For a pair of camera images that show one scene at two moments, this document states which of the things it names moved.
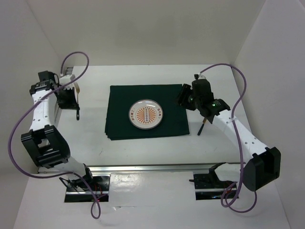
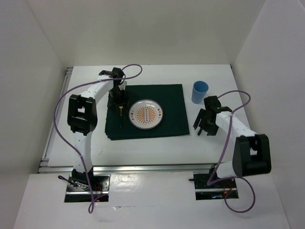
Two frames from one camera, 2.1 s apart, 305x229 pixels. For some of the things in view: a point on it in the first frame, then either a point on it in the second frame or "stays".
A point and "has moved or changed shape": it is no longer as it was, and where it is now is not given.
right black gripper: x=186 y=91 → x=212 y=130
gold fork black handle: x=77 y=90 has moved or changed shape
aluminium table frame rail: x=229 y=167 stays
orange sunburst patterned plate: x=145 y=114 stays
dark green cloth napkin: x=174 y=121 stays
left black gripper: x=72 y=103 → x=123 y=101
